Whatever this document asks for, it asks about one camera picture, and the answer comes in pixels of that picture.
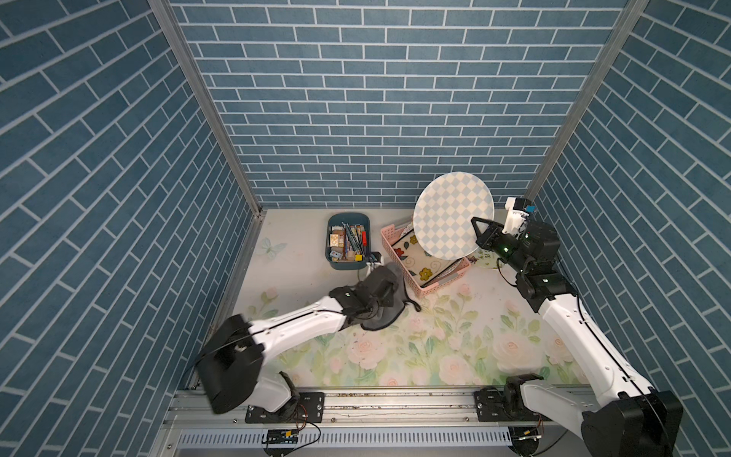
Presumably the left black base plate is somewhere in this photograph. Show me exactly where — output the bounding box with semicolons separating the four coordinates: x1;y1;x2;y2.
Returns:
245;391;325;425

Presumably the square flower pattern plate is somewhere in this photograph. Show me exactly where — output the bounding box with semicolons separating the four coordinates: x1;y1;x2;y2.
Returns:
391;228;462;289

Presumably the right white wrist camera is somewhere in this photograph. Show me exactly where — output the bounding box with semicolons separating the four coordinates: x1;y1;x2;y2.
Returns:
503;197;536;236

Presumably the pink plastic basket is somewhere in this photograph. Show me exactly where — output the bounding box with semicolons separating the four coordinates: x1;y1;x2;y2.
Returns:
380;224;470;297

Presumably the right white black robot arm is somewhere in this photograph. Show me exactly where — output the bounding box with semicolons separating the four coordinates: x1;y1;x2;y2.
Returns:
471;217;683;456

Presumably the teal stationery bin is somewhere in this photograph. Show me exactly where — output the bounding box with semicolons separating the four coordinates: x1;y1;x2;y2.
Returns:
325;213;371;272

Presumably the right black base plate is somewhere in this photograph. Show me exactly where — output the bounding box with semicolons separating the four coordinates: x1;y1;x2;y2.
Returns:
474;386;547;423

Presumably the small circuit board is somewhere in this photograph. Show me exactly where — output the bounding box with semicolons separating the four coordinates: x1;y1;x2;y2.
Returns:
263;430;299;447
508;427;543;457

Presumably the right small circuit board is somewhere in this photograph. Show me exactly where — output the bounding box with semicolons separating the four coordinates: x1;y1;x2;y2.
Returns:
508;427;543;457

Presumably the left small circuit board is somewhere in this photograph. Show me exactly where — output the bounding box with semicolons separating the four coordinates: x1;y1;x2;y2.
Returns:
263;430;299;447

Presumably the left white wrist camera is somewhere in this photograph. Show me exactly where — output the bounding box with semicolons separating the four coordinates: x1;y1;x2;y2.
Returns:
367;251;383;266

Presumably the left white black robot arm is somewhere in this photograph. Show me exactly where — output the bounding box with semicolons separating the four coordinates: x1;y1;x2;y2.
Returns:
194;264;411;420

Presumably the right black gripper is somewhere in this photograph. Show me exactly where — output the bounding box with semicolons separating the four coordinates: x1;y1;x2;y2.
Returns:
470;217;528;277

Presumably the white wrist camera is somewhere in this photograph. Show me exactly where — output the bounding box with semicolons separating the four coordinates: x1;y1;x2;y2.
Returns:
503;197;536;236
367;251;383;266

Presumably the aluminium mounting rail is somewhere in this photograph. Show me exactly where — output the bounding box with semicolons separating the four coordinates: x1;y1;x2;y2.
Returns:
162;387;601;430

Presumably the grey green cleaning cloth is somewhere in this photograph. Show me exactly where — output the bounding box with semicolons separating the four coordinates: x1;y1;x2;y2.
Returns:
356;263;421;331

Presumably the round blue checkered plate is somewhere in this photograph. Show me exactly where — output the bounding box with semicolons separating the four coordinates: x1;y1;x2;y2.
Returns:
412;171;495;260

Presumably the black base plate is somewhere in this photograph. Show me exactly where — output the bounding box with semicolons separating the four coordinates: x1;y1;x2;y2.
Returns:
474;386;547;423
245;391;325;425

